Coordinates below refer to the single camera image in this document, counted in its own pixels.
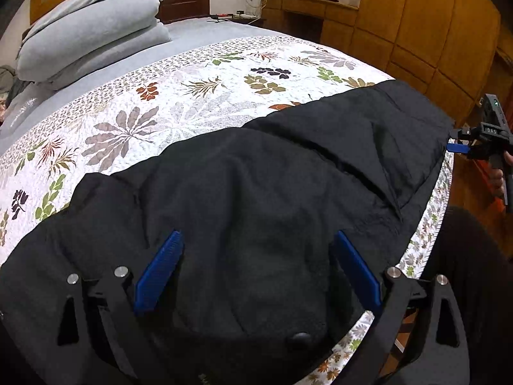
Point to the wooden desk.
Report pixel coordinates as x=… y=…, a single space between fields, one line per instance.
x=308 y=8

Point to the folded grey duvet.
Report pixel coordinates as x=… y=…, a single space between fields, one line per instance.
x=92 y=28

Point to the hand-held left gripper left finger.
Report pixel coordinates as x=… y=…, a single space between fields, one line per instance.
x=160 y=272

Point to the white floral quilt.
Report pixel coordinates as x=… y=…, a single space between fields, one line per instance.
x=180 y=88

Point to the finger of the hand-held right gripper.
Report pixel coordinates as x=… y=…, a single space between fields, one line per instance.
x=457 y=147
x=461 y=131

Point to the pile of clothes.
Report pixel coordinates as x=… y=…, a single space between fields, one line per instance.
x=8 y=82

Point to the person's dark clothed leg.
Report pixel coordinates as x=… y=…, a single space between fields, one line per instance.
x=481 y=280

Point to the dark nightstand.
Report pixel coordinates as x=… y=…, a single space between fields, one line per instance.
x=236 y=18

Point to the clear plastic bag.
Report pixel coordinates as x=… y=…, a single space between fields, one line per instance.
x=26 y=106

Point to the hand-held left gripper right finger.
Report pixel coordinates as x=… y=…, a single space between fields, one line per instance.
x=356 y=272

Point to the black pants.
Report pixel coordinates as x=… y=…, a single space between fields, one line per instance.
x=260 y=188

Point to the person's right hand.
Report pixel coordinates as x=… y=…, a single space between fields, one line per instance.
x=497 y=180

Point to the wooden wardrobe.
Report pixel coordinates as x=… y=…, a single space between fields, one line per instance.
x=425 y=20

